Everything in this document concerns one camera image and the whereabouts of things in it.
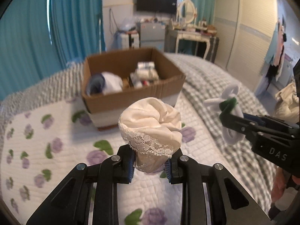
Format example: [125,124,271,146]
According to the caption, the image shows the white green sock bundle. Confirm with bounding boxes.
[203,83,245,145]

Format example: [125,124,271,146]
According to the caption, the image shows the cream lace cloth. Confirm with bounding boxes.
[118,97,183,173]

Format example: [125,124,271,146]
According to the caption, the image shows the floral patterned pouch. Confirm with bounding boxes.
[129,61,160,88]

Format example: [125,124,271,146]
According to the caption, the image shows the hanging clothes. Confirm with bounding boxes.
[255,19,286,96]

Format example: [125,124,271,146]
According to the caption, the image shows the grey checked bed sheet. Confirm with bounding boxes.
[1,54,275,211]

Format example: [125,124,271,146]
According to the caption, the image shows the cream sliding wardrobe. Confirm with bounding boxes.
[214,0,278,92]

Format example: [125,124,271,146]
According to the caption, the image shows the white dressing table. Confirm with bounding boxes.
[164,25,219,63]

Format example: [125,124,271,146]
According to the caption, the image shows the white oval vanity mirror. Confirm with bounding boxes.
[176,0,197,25]

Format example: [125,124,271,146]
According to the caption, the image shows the grey mini fridge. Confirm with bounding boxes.
[138,22,166,51]

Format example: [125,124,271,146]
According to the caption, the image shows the brown cardboard box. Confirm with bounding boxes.
[81,48,186,130]

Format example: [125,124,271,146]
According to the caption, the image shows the white suitcase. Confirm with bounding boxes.
[116,33,140,49]

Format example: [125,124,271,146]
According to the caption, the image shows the teal curtain left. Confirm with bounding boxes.
[1,0,64,100]

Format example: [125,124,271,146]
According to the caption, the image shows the teal curtain middle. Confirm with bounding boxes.
[49,0,106,65]

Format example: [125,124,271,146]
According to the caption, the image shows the black wall television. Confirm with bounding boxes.
[136,0,177,14]

